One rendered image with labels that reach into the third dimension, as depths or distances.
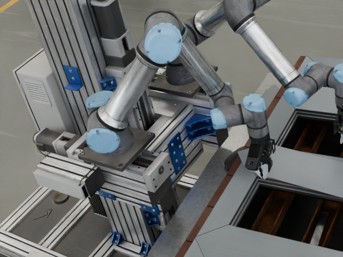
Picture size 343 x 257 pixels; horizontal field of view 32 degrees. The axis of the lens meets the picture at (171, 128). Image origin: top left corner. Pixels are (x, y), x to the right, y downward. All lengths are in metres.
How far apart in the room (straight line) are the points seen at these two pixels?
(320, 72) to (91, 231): 1.58
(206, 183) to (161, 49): 0.88
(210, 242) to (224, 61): 2.77
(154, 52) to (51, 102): 0.84
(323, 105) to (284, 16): 2.64
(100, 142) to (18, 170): 2.20
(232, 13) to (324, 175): 0.69
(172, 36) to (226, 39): 3.15
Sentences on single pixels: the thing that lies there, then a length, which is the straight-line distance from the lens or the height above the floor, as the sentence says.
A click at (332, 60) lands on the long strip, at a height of 0.85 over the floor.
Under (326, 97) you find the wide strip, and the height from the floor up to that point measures 0.85.
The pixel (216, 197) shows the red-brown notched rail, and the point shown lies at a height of 0.83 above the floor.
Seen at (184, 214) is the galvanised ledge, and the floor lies 0.68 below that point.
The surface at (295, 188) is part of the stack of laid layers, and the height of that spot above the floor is 0.83.
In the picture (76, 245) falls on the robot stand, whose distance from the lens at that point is 3.24.
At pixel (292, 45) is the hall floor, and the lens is 4.81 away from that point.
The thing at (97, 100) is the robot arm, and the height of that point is 1.27.
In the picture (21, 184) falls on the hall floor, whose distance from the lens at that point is 4.13.
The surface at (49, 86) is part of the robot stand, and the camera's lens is 2.58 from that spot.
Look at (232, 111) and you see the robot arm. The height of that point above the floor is 1.19.
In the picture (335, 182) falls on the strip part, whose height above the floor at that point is 0.85.
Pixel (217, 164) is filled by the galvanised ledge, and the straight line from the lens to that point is 2.70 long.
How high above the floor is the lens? 2.41
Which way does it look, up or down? 36 degrees down
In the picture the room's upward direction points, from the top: 15 degrees counter-clockwise
